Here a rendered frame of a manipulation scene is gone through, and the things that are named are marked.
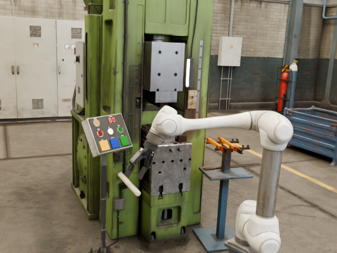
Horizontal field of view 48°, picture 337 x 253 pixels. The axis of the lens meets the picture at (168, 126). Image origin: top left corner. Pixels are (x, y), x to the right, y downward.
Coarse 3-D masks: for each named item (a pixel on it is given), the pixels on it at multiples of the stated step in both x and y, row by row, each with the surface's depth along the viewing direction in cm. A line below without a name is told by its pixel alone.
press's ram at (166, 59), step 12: (144, 48) 316; (156, 48) 305; (168, 48) 309; (180, 48) 314; (144, 60) 318; (156, 60) 307; (168, 60) 312; (180, 60) 316; (144, 72) 319; (156, 72) 310; (168, 72) 314; (180, 72) 318; (144, 84) 321; (156, 84) 312; (168, 84) 316; (180, 84) 321
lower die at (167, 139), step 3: (147, 123) 361; (150, 123) 362; (147, 126) 353; (150, 126) 353; (141, 129) 347; (141, 132) 348; (144, 132) 341; (147, 132) 336; (165, 138) 326; (168, 138) 328; (171, 138) 329; (174, 138) 330; (162, 141) 326; (165, 141) 327; (168, 141) 328; (171, 141) 329; (174, 141) 331
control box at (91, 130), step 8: (88, 120) 276; (104, 120) 287; (112, 120) 292; (120, 120) 298; (88, 128) 276; (96, 128) 279; (104, 128) 284; (112, 128) 290; (88, 136) 278; (96, 136) 277; (104, 136) 282; (112, 136) 287; (120, 136) 293; (128, 136) 299; (96, 144) 274; (120, 144) 290; (96, 152) 274; (104, 152) 277; (112, 152) 290
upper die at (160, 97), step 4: (144, 92) 335; (148, 92) 327; (152, 92) 319; (156, 92) 313; (160, 92) 315; (164, 92) 316; (168, 92) 318; (172, 92) 319; (176, 92) 321; (144, 96) 336; (148, 96) 327; (152, 96) 319; (156, 96) 314; (160, 96) 316; (164, 96) 317; (168, 96) 319; (172, 96) 320; (176, 96) 322; (152, 100) 320; (156, 100) 315; (160, 100) 317; (164, 100) 318; (168, 100) 320; (172, 100) 321; (176, 100) 323
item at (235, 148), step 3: (219, 138) 347; (222, 138) 344; (222, 141) 340; (225, 141) 334; (228, 144) 328; (231, 144) 325; (231, 147) 322; (234, 147) 314; (237, 147) 315; (234, 150) 315; (237, 150) 313; (240, 150) 306; (240, 153) 307
